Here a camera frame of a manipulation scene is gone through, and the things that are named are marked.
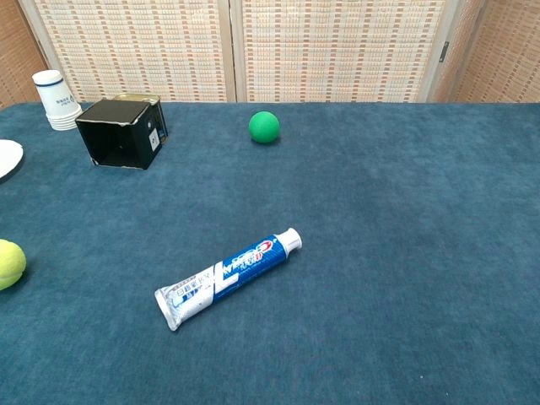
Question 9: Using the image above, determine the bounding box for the yellow tennis ball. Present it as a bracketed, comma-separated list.
[0, 239, 27, 291]

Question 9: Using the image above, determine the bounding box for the black open cardboard box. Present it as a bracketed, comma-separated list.
[75, 99, 166, 170]

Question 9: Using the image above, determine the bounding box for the white round plate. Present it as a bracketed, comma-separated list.
[0, 139, 24, 183]

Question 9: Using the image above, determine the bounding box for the white plastic bottle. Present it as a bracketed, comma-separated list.
[32, 70, 83, 132]

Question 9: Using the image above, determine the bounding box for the blue tablecloth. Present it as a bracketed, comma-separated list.
[0, 100, 540, 405]

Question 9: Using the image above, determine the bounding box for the brown woven screen panel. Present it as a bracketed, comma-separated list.
[0, 0, 48, 110]
[428, 0, 540, 104]

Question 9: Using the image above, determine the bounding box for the blue white toothpaste tube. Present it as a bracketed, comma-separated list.
[154, 227, 303, 332]

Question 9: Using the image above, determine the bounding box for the pale woven screen panel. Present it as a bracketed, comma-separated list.
[229, 0, 463, 104]
[19, 0, 236, 104]

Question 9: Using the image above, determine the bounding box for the green ball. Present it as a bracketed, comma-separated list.
[248, 111, 281, 145]

